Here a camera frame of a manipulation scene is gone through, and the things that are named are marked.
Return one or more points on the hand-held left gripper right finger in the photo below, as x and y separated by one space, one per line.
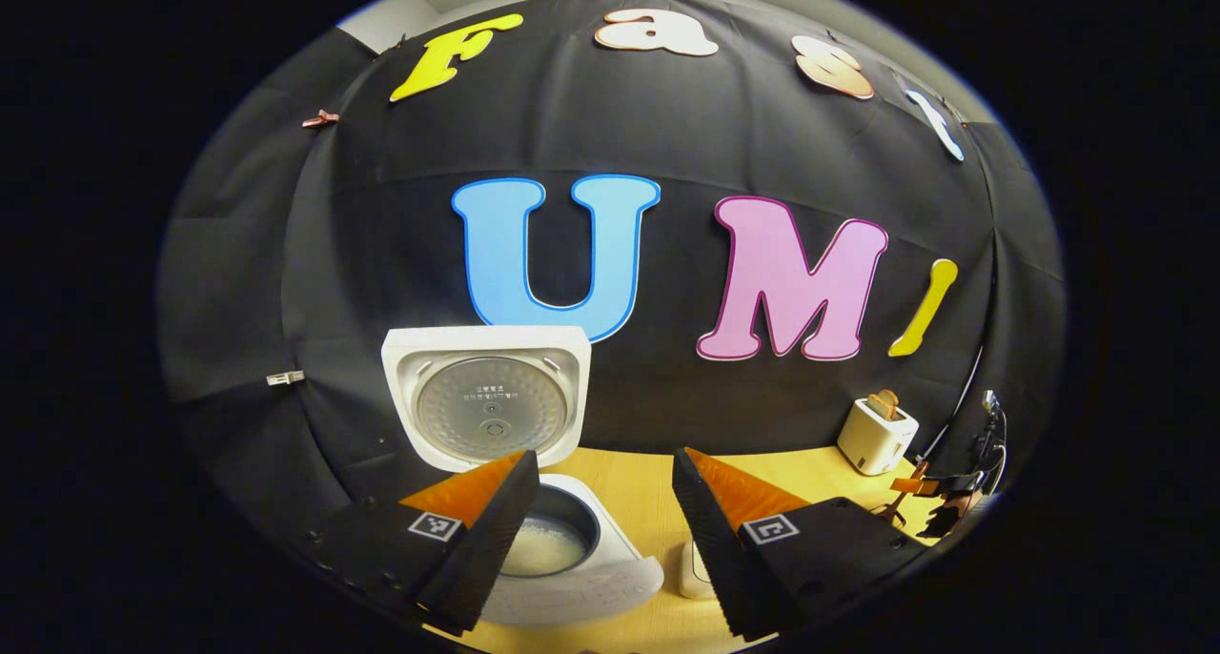
715 549

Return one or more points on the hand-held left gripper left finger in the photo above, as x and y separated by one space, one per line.
481 549

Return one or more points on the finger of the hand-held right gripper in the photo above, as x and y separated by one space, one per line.
913 486

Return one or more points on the brown wooden spoon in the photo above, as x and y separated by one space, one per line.
905 506

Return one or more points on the white rice cooker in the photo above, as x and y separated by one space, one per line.
491 406

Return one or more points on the white toaster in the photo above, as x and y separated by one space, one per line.
872 439

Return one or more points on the toasted bread slice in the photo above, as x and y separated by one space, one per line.
884 404

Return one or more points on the white cloth clip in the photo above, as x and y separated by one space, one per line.
285 378

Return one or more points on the black backdrop cloth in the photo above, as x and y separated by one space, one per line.
667 120

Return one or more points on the copper cloth clip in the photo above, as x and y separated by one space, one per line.
321 118

